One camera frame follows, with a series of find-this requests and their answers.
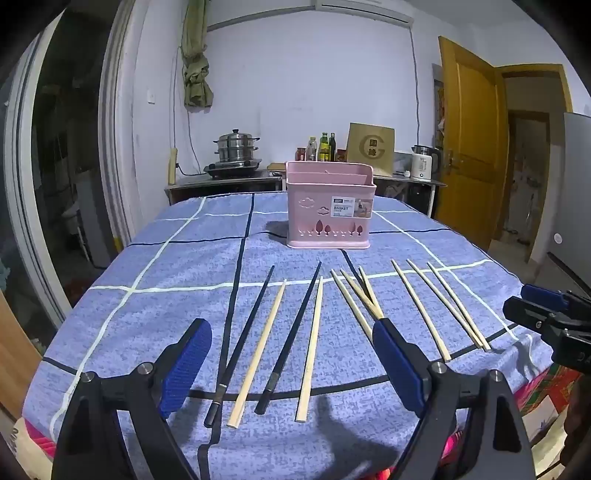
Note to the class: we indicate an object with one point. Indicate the white air conditioner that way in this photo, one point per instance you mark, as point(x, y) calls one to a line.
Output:
point(364, 9)

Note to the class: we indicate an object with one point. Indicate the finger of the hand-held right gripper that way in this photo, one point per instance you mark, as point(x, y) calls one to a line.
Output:
point(542, 295)
point(526, 314)

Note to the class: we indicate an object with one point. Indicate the green hanging curtain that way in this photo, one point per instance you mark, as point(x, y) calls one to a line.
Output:
point(196, 69)

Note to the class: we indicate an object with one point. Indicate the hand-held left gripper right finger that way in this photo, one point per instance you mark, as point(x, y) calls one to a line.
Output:
point(397, 364)

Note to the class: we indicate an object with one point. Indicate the grey panel with white knob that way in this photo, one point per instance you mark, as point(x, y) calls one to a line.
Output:
point(575, 184)

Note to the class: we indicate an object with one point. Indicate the brown wooden board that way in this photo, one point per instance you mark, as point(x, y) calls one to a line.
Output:
point(16, 360)

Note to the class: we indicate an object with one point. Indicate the dark metal side table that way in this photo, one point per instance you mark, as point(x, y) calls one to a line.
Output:
point(221, 187)

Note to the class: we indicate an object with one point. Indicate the cardboard box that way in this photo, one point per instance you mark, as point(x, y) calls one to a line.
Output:
point(369, 147)

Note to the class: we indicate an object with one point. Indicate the gas stove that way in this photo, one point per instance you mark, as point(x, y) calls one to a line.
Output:
point(233, 168)

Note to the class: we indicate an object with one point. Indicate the black chopstick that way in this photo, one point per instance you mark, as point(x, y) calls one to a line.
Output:
point(244, 332)
point(295, 323)

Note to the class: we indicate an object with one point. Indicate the sliding glass door frame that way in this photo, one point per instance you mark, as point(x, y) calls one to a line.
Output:
point(117, 138)

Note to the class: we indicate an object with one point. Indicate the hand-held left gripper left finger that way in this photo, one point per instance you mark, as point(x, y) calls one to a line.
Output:
point(189, 364)

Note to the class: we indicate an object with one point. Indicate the pink plastic utensil basket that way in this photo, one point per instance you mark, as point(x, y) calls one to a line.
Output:
point(309, 221)

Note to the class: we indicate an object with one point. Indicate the dark green bottle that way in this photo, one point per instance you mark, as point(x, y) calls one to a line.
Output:
point(333, 148)

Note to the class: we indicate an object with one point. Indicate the wooden door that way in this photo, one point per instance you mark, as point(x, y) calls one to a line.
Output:
point(466, 152)

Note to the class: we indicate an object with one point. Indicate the grey table with kettle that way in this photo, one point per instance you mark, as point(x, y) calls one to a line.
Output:
point(415, 187)

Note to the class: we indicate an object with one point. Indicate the red lidded jar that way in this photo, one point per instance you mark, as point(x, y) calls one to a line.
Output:
point(300, 154)

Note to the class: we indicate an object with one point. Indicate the small red jar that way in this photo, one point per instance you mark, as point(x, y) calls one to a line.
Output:
point(342, 155)

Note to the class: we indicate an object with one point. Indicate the wall calendar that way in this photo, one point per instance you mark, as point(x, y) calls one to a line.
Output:
point(440, 110)

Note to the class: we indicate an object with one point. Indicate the steel steamer pot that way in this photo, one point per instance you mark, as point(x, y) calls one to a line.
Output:
point(236, 145)

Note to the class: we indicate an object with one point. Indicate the white electric kettle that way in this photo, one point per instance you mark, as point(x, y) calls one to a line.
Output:
point(424, 164)

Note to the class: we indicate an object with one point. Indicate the blue checked blanket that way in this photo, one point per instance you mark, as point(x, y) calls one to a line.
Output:
point(161, 300)

